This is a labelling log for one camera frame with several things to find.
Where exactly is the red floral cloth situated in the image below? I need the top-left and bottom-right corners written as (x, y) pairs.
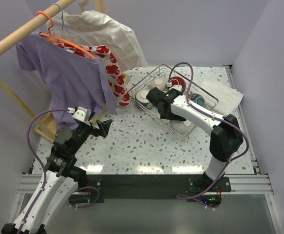
top-left (56, 41), bottom-right (131, 107)

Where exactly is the white shirt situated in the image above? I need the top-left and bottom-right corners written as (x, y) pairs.
top-left (52, 10), bottom-right (148, 71)

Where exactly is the blue floral bowl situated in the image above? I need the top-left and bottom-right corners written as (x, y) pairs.
top-left (189, 93), bottom-right (206, 107)

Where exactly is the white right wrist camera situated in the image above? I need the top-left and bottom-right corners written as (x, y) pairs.
top-left (166, 81), bottom-right (183, 92)

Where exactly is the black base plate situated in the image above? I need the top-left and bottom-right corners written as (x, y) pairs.
top-left (68, 174), bottom-right (232, 205)

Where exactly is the teal white dotted bowl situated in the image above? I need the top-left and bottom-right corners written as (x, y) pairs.
top-left (135, 89), bottom-right (152, 109)

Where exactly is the small white bowl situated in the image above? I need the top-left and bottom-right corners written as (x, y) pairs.
top-left (149, 78), bottom-right (167, 92)

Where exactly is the wire dish rack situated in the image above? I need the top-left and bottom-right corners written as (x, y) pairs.
top-left (129, 64), bottom-right (219, 141)

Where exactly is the white folded cloth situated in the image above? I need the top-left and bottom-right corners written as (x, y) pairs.
top-left (201, 78), bottom-right (244, 116)

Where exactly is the blue wire hanger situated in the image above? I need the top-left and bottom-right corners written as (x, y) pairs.
top-left (51, 2), bottom-right (95, 48)

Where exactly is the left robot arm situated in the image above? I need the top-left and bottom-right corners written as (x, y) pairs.
top-left (1, 119), bottom-right (112, 234)

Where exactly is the wooden clothes rack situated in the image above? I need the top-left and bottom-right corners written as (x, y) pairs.
top-left (0, 0), bottom-right (130, 144)

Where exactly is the orange hanger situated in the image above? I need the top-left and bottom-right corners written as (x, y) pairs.
top-left (36, 11), bottom-right (95, 59)

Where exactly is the red bowl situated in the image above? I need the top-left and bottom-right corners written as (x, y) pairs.
top-left (169, 77), bottom-right (186, 92)

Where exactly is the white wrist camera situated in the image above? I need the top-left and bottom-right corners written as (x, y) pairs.
top-left (68, 107), bottom-right (95, 123)
top-left (166, 81), bottom-right (183, 92)

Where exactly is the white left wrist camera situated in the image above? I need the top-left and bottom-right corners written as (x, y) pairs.
top-left (68, 107), bottom-right (95, 123)

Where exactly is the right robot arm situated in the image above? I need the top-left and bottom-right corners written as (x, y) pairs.
top-left (146, 88), bottom-right (244, 192)

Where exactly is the purple t-shirt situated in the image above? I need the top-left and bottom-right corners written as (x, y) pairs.
top-left (16, 33), bottom-right (117, 129)

